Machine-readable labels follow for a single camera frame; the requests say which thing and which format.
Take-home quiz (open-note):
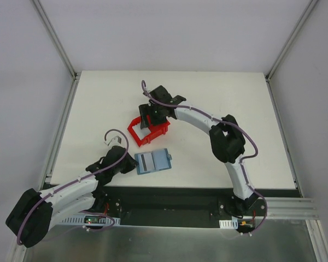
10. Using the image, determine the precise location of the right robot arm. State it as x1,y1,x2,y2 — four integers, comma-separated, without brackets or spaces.
139,81,255,216

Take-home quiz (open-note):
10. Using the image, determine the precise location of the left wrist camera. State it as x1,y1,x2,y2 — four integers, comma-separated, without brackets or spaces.
104,135,122,148

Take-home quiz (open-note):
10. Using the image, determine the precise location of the aluminium front rail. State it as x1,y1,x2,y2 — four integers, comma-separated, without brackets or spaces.
266,198,319,220

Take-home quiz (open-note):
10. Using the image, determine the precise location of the red plastic bin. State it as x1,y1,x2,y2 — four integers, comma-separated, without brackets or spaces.
127,116,170,147

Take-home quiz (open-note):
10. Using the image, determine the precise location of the left white cable duct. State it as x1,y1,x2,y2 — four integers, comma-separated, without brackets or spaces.
59,213,120,227

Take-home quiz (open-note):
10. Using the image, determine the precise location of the left aluminium frame post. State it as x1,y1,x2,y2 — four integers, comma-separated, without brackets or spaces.
30,0,79,80

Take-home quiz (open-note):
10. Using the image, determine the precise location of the aluminium frame post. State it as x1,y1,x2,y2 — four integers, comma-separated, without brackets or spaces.
264,0,320,82
30,0,79,80

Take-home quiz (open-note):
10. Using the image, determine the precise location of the right white cable duct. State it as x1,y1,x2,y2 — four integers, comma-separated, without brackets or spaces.
219,219,238,230

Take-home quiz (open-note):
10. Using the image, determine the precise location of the white cable duct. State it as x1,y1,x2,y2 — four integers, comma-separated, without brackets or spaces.
59,213,120,227
219,219,238,230

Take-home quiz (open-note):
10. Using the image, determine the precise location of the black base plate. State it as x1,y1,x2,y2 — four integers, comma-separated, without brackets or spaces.
42,184,271,227

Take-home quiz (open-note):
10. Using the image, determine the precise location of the blue leather card holder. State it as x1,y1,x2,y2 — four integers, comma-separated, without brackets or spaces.
134,148,172,175

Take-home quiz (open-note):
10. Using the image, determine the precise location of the right aluminium frame post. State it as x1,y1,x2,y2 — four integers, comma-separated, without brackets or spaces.
264,0,320,82

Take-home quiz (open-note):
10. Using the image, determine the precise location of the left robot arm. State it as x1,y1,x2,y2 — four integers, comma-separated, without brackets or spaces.
5,145,138,248

